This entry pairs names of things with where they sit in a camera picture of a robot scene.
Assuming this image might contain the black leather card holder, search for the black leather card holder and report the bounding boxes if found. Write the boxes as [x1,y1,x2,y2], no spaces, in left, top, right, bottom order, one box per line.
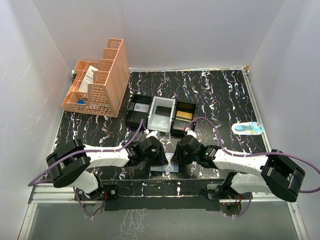
[150,152,179,173]

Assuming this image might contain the dark card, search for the dark card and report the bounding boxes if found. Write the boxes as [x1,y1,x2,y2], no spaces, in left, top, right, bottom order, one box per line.
[154,105,172,117]

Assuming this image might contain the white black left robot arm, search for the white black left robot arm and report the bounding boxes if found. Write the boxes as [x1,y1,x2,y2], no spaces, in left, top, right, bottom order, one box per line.
[46,136,169,200]

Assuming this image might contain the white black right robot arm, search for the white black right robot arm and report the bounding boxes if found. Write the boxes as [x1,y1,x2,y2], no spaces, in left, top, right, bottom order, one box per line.
[171,135,306,203]

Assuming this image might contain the gold card in right bin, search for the gold card in right bin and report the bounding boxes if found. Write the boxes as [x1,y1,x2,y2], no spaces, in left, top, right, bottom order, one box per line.
[175,111,193,122]

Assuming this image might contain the card in left bin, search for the card in left bin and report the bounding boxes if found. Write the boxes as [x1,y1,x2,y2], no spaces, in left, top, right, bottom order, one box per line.
[133,102,150,113]

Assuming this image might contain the black right bin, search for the black right bin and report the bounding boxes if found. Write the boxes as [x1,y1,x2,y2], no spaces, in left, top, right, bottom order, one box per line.
[170,101,198,138]

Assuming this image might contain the black bin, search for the black bin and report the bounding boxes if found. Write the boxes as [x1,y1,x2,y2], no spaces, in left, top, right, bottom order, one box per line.
[125,94,153,129]
[170,101,198,138]

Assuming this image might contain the white middle bin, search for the white middle bin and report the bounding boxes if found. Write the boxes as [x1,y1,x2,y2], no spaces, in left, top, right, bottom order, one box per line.
[147,96,176,133]

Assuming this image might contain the black left bin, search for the black left bin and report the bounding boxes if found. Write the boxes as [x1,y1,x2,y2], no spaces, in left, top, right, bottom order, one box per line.
[125,94,153,129]

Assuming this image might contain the blue white blister pack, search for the blue white blister pack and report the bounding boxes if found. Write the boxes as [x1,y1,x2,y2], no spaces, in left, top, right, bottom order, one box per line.
[231,121,264,136]

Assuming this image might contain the orange plastic desk organizer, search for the orange plastic desk organizer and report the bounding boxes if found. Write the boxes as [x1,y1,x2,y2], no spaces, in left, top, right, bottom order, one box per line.
[62,38,130,118]

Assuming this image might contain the blue round object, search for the blue round object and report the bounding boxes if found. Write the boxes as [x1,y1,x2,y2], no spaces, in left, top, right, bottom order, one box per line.
[76,100,87,106]

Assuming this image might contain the white paper packet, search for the white paper packet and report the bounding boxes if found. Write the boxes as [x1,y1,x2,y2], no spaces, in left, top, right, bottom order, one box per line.
[78,65,98,93]

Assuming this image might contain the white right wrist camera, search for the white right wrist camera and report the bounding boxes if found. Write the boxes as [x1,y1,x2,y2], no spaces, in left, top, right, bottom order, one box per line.
[184,127,198,139]

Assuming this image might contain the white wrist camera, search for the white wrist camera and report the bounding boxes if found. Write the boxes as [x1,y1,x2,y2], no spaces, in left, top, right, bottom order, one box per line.
[184,127,198,139]
[143,129,160,139]

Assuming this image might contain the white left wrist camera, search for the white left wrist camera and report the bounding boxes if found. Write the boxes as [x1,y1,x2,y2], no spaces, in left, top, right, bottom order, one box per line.
[143,129,160,139]

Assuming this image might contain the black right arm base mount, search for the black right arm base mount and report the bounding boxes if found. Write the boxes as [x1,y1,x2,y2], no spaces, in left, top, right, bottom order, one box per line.
[200,185,243,204]

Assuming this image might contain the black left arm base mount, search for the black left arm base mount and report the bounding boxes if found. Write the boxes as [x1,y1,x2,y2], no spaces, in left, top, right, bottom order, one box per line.
[101,184,119,202]

